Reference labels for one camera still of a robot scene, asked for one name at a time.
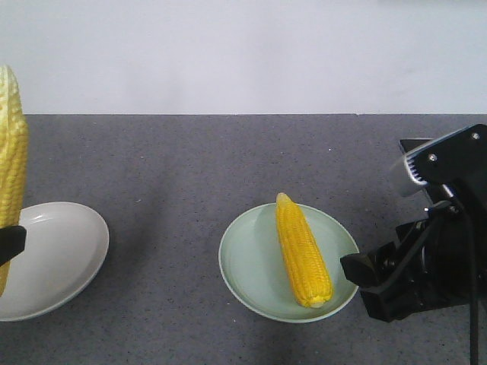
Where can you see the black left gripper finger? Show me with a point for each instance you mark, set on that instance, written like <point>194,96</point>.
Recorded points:
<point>12,239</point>

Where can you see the yellow corn cob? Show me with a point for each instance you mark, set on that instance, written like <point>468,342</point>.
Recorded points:
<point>14,151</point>
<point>307,272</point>

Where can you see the black glass gas stove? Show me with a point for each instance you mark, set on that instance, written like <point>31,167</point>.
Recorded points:
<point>409,144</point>

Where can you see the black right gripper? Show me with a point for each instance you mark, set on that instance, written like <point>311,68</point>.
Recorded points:
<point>438,262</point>

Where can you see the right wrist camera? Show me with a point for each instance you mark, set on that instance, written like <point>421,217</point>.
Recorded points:
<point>456,160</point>

